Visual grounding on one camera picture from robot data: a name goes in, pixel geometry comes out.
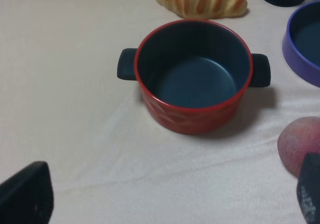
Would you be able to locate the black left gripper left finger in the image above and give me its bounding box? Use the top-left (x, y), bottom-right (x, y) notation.
top-left (0, 161), bottom-right (54, 224)

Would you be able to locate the purple frying pan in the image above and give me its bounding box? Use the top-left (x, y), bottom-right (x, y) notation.
top-left (282, 1), bottom-right (320, 87)

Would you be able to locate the striped croissant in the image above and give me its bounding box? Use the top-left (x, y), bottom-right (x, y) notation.
top-left (156, 0), bottom-right (248, 19)

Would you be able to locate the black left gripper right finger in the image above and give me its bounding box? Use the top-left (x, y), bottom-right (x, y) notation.
top-left (296, 153), bottom-right (320, 224)

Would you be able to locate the red pot with black handles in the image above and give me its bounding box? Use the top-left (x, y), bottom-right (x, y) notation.
top-left (117, 19), bottom-right (271, 135)

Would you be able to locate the pink peach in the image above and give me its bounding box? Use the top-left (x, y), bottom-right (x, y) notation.
top-left (277, 116), bottom-right (320, 177)

